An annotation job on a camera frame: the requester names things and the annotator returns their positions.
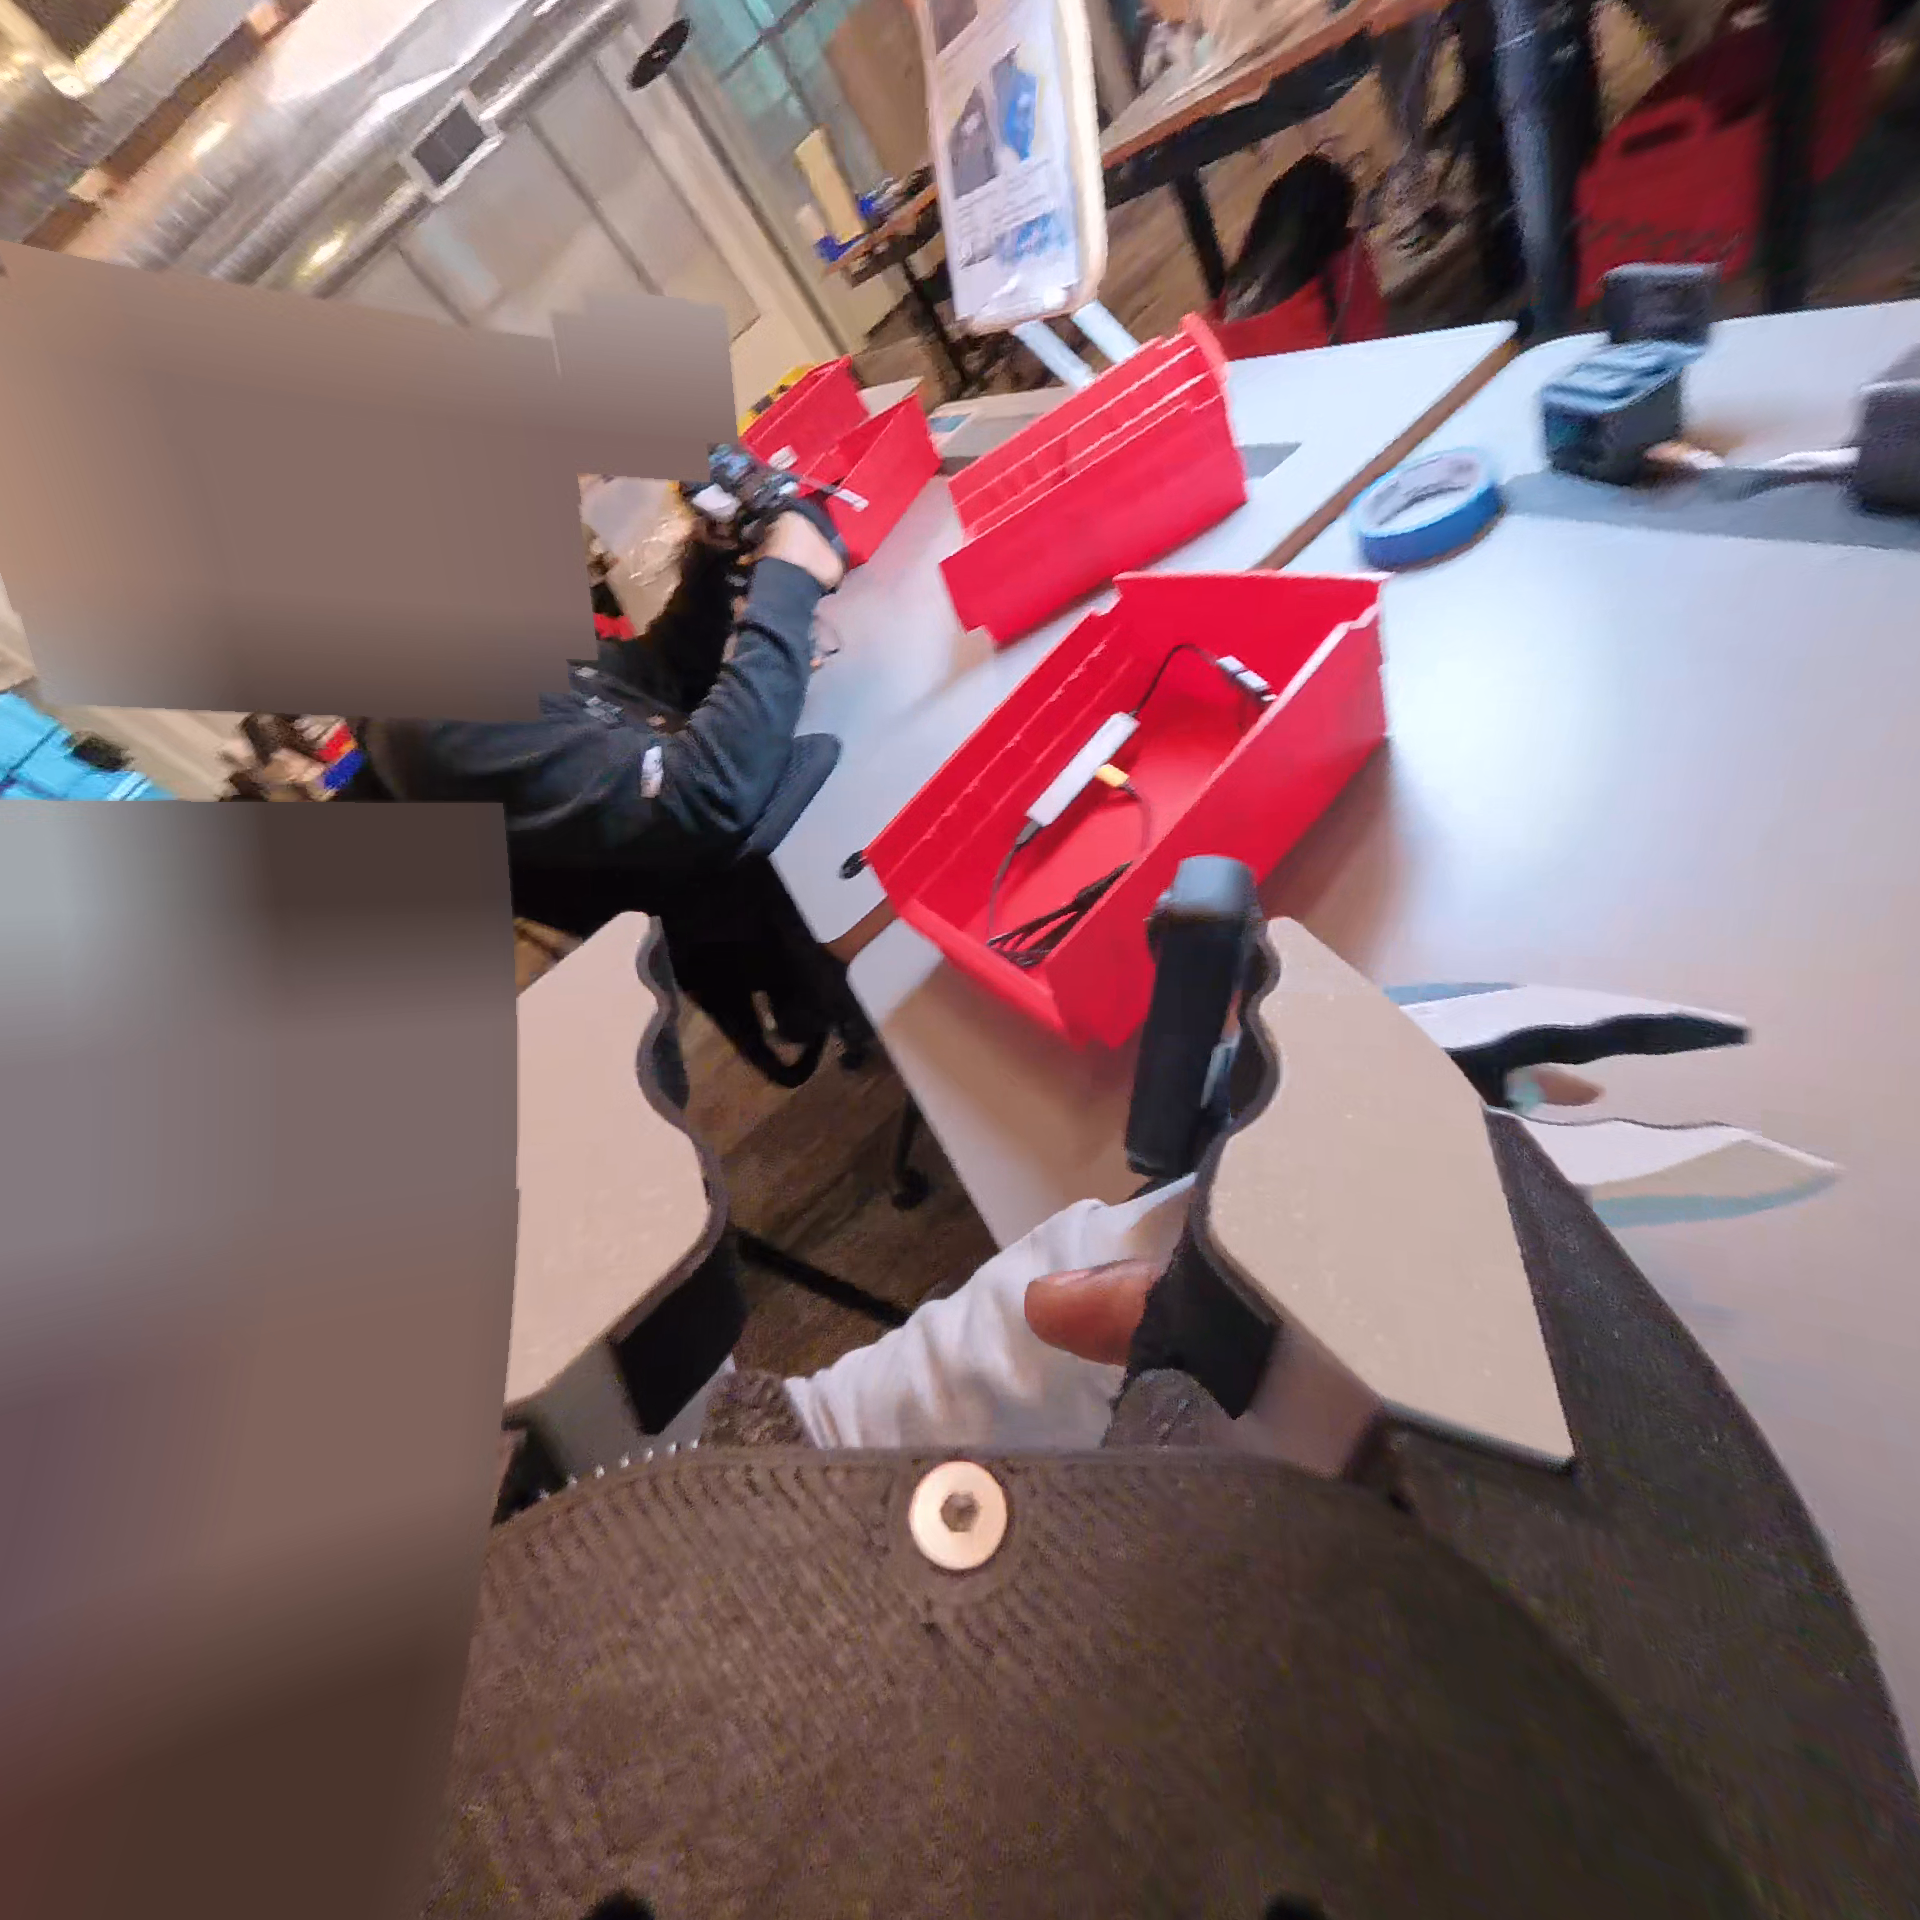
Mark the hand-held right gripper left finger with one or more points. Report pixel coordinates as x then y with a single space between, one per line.
600 1170

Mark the white usb adapter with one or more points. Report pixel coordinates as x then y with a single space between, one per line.
1081 769

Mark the instruction sheet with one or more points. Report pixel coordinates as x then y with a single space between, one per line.
1004 225

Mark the small black device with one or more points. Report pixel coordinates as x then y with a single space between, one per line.
1659 309

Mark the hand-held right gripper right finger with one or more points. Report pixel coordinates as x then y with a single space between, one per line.
1351 1201

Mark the dark grey case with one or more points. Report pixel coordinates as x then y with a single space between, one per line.
1605 429

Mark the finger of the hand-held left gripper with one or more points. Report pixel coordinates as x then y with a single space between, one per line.
1470 1021
1680 1154

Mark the person's right hand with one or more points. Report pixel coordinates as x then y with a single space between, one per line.
1088 1313

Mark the person's left forearm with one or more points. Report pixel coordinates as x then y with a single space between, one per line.
960 1350

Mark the blue tape roll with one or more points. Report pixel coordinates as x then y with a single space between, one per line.
1425 549

